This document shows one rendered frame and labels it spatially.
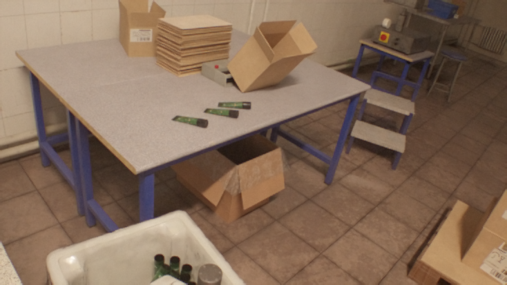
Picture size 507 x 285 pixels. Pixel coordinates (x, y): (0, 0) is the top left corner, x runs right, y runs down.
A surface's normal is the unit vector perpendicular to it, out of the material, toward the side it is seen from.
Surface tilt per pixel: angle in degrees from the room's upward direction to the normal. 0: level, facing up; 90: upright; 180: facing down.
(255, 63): 90
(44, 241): 0
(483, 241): 90
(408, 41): 90
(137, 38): 90
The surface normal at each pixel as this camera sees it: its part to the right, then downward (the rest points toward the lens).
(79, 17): 0.71, 0.45
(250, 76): -0.68, 0.27
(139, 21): 0.39, 0.74
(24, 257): 0.16, -0.85
